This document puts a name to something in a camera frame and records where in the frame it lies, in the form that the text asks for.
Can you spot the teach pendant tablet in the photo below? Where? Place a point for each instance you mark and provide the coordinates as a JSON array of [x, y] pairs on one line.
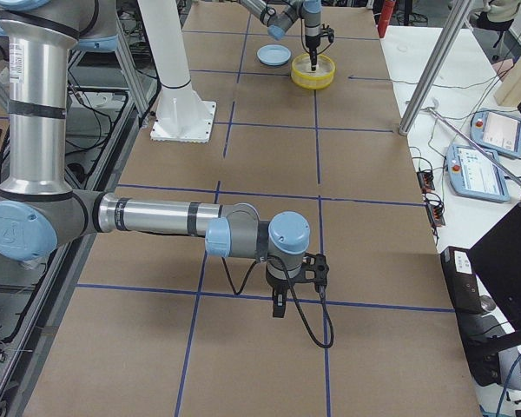
[[472, 175], [498, 131]]

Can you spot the near teach pendant tablet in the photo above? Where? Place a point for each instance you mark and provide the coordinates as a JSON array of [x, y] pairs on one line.
[[472, 175]]

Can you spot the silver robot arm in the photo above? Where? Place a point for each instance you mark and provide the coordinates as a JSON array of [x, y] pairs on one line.
[[40, 211], [278, 23]]

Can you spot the black camera mount wrist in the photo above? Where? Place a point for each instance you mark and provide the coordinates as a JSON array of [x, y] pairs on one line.
[[314, 269], [327, 32]]

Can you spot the far teach pendant tablet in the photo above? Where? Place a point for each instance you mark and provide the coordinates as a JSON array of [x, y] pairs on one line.
[[498, 131]]

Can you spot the orange black connector box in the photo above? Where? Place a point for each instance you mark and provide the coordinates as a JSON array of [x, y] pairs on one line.
[[425, 179]]

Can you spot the light blue plate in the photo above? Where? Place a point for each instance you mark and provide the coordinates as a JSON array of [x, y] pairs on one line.
[[273, 55]]

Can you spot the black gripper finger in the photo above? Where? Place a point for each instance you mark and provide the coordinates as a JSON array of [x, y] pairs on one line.
[[313, 56], [279, 304]]

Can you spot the black monitor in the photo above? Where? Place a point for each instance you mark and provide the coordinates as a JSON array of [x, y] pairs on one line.
[[496, 259]]

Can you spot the yellow bamboo steamer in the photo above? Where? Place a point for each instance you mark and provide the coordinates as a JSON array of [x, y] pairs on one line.
[[304, 76]]

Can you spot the red cylinder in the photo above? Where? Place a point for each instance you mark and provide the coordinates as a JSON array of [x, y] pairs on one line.
[[385, 16]]

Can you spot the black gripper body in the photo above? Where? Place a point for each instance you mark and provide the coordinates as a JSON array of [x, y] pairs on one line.
[[278, 286], [311, 41]]

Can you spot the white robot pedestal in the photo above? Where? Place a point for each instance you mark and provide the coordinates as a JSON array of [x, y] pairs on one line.
[[180, 115]]

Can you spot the metal grabber stick green handle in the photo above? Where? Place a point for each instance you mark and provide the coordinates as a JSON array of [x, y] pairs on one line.
[[482, 151]]

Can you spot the black computer box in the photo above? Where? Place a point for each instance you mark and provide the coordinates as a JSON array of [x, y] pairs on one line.
[[489, 349]]

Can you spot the aluminium frame post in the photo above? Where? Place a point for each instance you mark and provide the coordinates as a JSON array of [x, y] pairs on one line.
[[445, 41]]

